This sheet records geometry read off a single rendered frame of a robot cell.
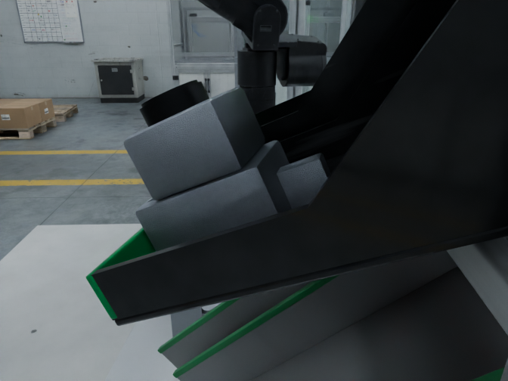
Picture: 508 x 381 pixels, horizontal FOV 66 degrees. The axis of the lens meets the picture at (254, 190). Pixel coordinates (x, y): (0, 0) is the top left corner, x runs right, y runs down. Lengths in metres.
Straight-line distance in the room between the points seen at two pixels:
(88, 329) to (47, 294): 0.14
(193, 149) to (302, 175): 0.05
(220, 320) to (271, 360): 0.06
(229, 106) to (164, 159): 0.03
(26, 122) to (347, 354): 5.71
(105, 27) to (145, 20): 0.82
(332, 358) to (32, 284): 0.66
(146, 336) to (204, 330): 0.31
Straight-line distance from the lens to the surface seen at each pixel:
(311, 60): 0.59
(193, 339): 0.37
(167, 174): 0.17
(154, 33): 8.73
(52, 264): 0.89
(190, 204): 0.17
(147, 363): 0.62
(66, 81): 9.35
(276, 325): 0.30
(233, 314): 0.34
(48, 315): 0.76
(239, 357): 0.34
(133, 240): 0.18
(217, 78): 5.83
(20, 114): 5.88
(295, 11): 1.65
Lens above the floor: 1.29
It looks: 22 degrees down
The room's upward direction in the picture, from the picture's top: straight up
